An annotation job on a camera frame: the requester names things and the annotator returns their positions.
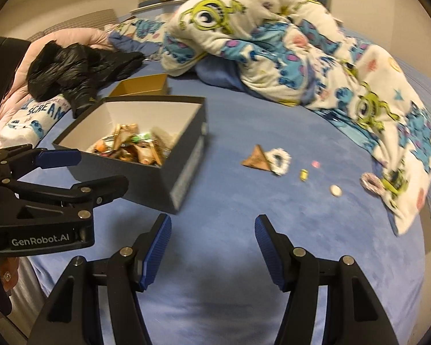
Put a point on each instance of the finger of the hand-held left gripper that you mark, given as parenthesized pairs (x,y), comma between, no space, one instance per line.
(59,158)
(104,187)

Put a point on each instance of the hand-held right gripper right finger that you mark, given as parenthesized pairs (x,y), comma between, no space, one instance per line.
(269,248)

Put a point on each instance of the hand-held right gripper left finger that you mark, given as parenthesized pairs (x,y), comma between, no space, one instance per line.
(158,248)

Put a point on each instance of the dark cardboard box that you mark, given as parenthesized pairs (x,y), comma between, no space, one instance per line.
(186,172)

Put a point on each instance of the pink scrunchie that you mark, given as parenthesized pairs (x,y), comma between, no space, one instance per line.
(370,181)

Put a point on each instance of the person's left hand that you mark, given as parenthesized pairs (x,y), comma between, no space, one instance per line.
(8,276)

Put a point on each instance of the white printed pillow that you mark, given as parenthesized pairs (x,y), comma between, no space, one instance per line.
(32,118)

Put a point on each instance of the pile of wrapped snacks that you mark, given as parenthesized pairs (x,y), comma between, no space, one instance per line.
(133,147)

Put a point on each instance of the blue bed sheet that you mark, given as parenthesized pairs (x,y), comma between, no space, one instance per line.
(237,205)

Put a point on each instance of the yellow wrapped candy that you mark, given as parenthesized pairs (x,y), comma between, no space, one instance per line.
(303,174)

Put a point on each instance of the white scrunchie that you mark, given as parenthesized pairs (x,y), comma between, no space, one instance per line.
(282,165)

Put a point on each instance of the round white candy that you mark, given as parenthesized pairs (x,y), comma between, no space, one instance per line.
(336,191)

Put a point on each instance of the brown triangular packet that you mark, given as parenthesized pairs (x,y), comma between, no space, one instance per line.
(256,160)

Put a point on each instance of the black puffer jacket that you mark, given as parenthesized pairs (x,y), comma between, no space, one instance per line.
(72,68)

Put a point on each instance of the gold cardboard box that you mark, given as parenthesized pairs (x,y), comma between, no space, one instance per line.
(140,86)

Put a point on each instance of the grey cushion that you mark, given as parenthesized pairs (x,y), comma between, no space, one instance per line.
(79,21)

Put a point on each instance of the cartoon printed blanket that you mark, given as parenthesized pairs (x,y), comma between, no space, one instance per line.
(291,50)

